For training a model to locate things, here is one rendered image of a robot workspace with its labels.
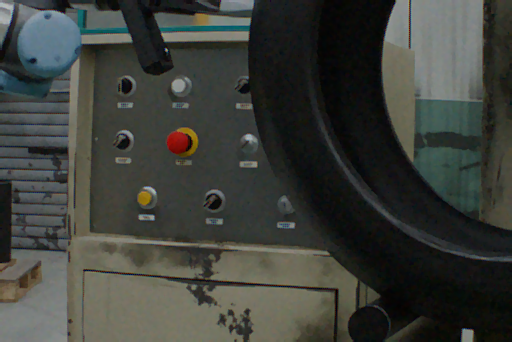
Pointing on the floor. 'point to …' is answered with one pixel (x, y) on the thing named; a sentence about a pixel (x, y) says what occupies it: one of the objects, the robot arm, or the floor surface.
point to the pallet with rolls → (14, 280)
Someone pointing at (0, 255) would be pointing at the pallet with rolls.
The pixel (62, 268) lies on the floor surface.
